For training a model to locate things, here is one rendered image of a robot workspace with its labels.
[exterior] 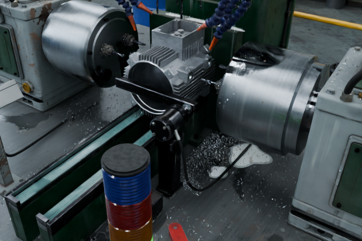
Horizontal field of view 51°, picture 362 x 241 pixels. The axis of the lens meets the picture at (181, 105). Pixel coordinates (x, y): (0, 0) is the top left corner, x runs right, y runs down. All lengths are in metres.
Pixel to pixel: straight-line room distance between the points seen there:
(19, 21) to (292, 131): 0.86
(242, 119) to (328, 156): 0.20
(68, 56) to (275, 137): 0.64
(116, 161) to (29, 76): 0.92
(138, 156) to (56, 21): 0.80
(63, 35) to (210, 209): 0.65
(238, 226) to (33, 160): 0.61
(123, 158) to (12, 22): 0.91
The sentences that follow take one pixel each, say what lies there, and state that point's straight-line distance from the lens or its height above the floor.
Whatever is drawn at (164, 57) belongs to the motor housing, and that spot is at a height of 1.10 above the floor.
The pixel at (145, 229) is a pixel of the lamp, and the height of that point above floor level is 1.11.
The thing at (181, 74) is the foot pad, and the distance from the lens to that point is 0.99.
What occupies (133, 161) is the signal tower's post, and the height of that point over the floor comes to 1.22.
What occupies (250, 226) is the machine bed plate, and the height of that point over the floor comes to 0.80.
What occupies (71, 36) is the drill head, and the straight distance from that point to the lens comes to 1.16.
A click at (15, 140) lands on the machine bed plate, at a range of 1.28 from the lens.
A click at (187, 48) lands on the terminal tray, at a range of 1.03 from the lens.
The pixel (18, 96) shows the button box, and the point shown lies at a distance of 1.00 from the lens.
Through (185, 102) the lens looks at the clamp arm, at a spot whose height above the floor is 1.03.
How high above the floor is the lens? 1.52
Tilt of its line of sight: 32 degrees down
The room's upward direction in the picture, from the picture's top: 1 degrees clockwise
